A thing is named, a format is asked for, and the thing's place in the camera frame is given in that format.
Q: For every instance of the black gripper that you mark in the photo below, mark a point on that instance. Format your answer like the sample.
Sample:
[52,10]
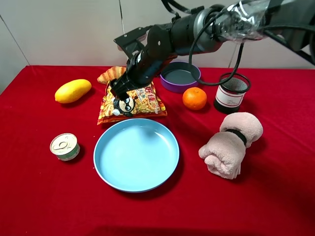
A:
[146,64]

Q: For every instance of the orange snack chips bag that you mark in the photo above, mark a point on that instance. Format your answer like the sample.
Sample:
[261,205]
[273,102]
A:
[141,103]

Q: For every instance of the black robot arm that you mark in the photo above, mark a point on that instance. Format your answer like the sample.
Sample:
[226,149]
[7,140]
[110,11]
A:
[203,30]

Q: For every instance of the croissant bread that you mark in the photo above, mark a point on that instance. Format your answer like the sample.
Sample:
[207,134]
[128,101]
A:
[112,73]

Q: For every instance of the yellow mango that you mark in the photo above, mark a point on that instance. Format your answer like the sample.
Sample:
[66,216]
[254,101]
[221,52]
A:
[72,91]

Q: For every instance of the purple toy frying pan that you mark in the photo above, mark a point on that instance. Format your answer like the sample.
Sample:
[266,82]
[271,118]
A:
[178,76]

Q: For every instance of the light blue round plate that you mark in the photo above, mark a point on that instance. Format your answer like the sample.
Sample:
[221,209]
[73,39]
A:
[136,155]

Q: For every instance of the small pull-tab tin can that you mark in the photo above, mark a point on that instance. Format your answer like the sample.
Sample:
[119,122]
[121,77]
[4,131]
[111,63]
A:
[65,146]

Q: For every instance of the orange tangerine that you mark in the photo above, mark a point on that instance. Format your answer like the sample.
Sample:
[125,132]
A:
[194,98]

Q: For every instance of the black mesh pen holder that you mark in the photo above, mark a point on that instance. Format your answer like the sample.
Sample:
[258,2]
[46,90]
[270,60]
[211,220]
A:
[230,94]

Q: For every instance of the rolled pink towel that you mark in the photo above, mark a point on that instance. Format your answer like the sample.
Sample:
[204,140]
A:
[225,151]

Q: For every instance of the red velvet tablecloth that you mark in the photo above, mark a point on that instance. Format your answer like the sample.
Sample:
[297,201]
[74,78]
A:
[40,195]

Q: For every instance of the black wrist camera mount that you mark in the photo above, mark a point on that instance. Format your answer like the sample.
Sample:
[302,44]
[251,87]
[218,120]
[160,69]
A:
[131,41]

